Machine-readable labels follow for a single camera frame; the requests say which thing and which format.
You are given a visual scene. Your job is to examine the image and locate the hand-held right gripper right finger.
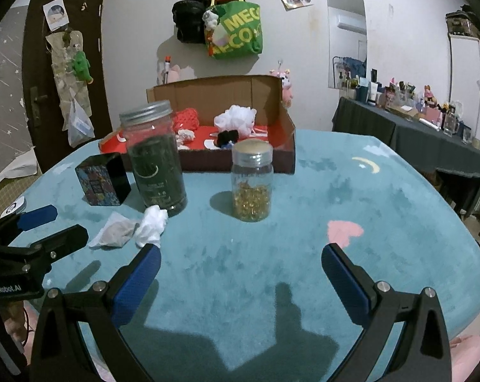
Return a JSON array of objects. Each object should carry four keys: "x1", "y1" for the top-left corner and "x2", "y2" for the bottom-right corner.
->
[{"x1": 321, "y1": 243, "x2": 453, "y2": 382}]

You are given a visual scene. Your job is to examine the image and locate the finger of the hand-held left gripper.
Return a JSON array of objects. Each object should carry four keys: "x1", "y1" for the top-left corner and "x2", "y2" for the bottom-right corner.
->
[
  {"x1": 28, "y1": 223, "x2": 90, "y2": 262},
  {"x1": 0, "y1": 204, "x2": 58, "y2": 247}
]

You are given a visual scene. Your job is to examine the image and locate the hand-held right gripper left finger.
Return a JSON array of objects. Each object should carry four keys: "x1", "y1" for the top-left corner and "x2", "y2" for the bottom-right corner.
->
[{"x1": 29, "y1": 243, "x2": 163, "y2": 382}]

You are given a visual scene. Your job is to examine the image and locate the beige tissue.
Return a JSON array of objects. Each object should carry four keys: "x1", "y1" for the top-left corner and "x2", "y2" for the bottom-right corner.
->
[{"x1": 175, "y1": 128, "x2": 197, "y2": 151}]

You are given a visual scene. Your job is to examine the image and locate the red knitted pouch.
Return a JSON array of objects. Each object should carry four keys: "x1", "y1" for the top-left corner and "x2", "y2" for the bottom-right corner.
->
[{"x1": 172, "y1": 107, "x2": 201, "y2": 132}]

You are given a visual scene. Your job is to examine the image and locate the black fluffy scrunchie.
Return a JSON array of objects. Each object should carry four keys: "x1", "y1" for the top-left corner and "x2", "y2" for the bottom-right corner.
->
[{"x1": 217, "y1": 129, "x2": 240, "y2": 147}]

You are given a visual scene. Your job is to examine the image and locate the cardboard box with red inside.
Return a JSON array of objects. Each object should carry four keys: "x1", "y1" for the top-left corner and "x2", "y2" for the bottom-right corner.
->
[{"x1": 99, "y1": 74, "x2": 297, "y2": 176}]

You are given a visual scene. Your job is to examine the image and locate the person's left hand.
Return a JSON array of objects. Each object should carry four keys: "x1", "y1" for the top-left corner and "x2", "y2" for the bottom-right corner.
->
[{"x1": 4, "y1": 303, "x2": 29, "y2": 341}]

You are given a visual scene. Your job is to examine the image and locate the white round gadget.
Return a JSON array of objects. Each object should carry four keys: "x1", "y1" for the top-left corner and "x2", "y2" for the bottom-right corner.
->
[{"x1": 0, "y1": 198, "x2": 27, "y2": 218}]

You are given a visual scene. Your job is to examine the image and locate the crumpled white tissue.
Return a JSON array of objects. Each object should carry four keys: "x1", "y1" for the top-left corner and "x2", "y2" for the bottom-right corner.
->
[{"x1": 134, "y1": 205, "x2": 169, "y2": 247}]

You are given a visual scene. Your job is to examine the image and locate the black patterned tin box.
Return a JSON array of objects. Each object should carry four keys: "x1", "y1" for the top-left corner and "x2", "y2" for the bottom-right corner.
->
[{"x1": 75, "y1": 152, "x2": 132, "y2": 207}]

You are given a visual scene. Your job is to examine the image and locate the clear plastic bag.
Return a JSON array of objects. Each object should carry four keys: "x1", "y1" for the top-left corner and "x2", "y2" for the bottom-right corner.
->
[{"x1": 67, "y1": 99, "x2": 96, "y2": 148}]

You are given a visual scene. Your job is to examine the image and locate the grey star-print curtain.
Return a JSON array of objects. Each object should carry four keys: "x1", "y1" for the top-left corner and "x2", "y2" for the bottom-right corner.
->
[{"x1": 0, "y1": 6, "x2": 39, "y2": 200}]

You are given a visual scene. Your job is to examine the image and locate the large glass jar dark contents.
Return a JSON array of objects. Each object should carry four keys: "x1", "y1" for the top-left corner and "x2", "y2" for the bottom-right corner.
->
[{"x1": 119, "y1": 101, "x2": 188, "y2": 218}]

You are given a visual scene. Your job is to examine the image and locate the small glass jar gold contents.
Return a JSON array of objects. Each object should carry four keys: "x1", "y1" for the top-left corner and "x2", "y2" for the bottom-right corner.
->
[{"x1": 231, "y1": 140, "x2": 273, "y2": 222}]

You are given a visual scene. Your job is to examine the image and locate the pink fabric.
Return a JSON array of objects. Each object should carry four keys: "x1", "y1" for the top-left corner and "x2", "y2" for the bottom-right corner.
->
[{"x1": 449, "y1": 334, "x2": 480, "y2": 382}]

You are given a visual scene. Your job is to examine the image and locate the beige hanging organizer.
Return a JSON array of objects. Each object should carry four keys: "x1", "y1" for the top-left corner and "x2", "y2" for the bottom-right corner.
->
[{"x1": 45, "y1": 28, "x2": 93, "y2": 114}]

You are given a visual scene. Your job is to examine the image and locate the green plush toy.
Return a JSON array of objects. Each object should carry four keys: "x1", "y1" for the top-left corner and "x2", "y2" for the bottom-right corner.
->
[{"x1": 73, "y1": 51, "x2": 94, "y2": 85}]

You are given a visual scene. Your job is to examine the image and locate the table with dark cloth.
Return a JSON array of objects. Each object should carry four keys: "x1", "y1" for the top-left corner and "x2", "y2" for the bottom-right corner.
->
[{"x1": 331, "y1": 96, "x2": 480, "y2": 220}]

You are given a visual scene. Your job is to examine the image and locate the dark brown door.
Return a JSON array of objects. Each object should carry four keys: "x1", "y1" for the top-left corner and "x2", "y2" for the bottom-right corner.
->
[{"x1": 22, "y1": 0, "x2": 106, "y2": 174}]

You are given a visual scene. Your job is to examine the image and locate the white mesh bath sponge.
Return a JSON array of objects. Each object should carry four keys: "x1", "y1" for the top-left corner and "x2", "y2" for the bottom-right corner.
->
[{"x1": 214, "y1": 104, "x2": 258, "y2": 138}]

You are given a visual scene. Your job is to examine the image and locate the row of cosmetic bottles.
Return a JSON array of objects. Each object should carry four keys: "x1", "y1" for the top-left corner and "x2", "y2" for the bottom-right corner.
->
[{"x1": 335, "y1": 67, "x2": 480, "y2": 150}]

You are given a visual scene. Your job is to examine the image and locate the white photo sticker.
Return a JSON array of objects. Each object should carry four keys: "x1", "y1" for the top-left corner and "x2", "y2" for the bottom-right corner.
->
[{"x1": 43, "y1": 0, "x2": 70, "y2": 31}]

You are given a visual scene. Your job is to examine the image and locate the pink plush doll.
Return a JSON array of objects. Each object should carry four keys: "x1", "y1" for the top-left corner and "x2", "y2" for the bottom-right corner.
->
[{"x1": 269, "y1": 69, "x2": 295, "y2": 109}]

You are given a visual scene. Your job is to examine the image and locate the white cabinet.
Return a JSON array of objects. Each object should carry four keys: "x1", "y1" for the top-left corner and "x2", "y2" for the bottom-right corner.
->
[{"x1": 447, "y1": 34, "x2": 480, "y2": 157}]

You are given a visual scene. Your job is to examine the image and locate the black bag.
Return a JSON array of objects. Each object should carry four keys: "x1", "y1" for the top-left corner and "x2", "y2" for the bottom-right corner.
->
[{"x1": 172, "y1": 0, "x2": 211, "y2": 44}]

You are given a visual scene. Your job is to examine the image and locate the green tote bag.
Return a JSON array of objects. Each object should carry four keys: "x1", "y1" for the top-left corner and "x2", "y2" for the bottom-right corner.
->
[{"x1": 205, "y1": 0, "x2": 263, "y2": 60}]

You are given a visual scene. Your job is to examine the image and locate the patterned storage box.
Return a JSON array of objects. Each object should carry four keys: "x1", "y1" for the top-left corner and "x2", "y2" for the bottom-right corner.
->
[{"x1": 446, "y1": 7, "x2": 480, "y2": 37}]

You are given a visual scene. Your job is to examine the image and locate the metal door handle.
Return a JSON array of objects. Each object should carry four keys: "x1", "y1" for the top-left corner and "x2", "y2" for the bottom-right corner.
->
[{"x1": 28, "y1": 87, "x2": 47, "y2": 119}]

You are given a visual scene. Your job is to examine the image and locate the wall mirror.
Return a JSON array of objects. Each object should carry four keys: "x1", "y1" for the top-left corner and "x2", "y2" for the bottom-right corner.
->
[{"x1": 324, "y1": 0, "x2": 368, "y2": 90}]

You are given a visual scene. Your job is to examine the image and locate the white plush keychain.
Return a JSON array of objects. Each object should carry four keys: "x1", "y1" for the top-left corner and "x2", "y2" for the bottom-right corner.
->
[{"x1": 202, "y1": 10, "x2": 219, "y2": 32}]

